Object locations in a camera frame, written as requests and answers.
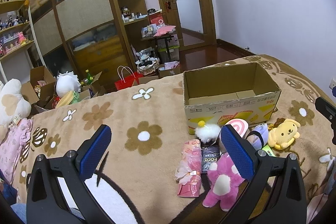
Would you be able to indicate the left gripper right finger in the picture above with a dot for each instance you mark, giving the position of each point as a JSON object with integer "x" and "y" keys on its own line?
{"x": 287, "y": 200}

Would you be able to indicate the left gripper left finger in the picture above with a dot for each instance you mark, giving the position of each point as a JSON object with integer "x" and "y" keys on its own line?
{"x": 46, "y": 202}

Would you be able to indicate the green tissue pack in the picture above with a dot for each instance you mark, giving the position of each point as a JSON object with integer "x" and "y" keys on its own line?
{"x": 268, "y": 150}

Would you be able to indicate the yellow dog plush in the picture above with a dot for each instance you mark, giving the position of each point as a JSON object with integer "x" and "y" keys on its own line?
{"x": 284, "y": 134}

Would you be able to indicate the pink bear plush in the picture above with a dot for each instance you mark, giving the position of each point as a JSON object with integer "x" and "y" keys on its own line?
{"x": 225, "y": 180}

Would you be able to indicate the purple haired doll plush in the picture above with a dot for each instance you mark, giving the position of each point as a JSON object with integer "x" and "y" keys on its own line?
{"x": 258, "y": 137}

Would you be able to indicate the pink swirl roll plush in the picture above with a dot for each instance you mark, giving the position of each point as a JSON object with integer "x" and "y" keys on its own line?
{"x": 240, "y": 125}

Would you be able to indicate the black Face tissue pack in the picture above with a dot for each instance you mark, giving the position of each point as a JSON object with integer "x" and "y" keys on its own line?
{"x": 210, "y": 154}

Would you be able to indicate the pink tissue pack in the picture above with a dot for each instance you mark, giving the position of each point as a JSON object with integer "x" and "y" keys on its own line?
{"x": 188, "y": 172}

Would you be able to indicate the white fluffy yellow pompom plush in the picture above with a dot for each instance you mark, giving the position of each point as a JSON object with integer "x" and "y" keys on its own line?
{"x": 207, "y": 132}

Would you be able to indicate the pink floral cloth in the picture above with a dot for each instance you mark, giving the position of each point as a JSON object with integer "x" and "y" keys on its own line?
{"x": 12, "y": 147}

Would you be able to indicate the cardboard box on bed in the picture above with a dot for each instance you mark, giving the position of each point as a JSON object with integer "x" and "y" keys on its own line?
{"x": 217, "y": 95}

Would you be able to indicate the yellow green frog toy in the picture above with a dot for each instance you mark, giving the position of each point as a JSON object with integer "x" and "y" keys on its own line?
{"x": 69, "y": 98}

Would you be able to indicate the white and tan plush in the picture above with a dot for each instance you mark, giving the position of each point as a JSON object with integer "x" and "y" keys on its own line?
{"x": 12, "y": 102}

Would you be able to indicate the open cardboard box on floor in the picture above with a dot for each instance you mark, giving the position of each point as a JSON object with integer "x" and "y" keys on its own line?
{"x": 39, "y": 90}

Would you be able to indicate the white spiky hair plush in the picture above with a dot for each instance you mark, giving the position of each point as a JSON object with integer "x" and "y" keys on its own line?
{"x": 67, "y": 82}

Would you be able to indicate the green glass bottle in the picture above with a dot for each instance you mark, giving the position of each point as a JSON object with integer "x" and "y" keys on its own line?
{"x": 89, "y": 77}

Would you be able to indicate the red paper gift bag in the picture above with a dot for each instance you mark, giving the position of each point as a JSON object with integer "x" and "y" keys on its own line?
{"x": 127, "y": 81}

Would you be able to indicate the wicker basket with items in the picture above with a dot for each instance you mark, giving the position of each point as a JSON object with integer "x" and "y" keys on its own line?
{"x": 147, "y": 61}

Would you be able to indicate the small cardboard box with papers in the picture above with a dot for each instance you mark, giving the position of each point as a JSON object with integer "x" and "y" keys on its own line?
{"x": 169, "y": 69}

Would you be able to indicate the storage bin under table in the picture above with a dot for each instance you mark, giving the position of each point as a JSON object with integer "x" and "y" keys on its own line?
{"x": 171, "y": 55}

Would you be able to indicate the wooden shelf with figurines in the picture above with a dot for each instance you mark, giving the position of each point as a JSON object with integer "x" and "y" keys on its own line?
{"x": 17, "y": 31}

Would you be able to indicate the small black side table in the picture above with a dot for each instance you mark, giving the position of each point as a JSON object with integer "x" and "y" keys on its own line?
{"x": 164, "y": 41}

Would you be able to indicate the wooden wardrobe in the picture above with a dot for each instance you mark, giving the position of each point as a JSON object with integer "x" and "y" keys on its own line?
{"x": 83, "y": 36}

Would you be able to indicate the red box on shelf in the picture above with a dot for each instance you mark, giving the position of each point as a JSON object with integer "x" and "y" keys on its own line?
{"x": 156, "y": 18}

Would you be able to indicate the wall power outlet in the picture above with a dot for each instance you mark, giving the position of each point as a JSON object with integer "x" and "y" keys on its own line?
{"x": 332, "y": 83}

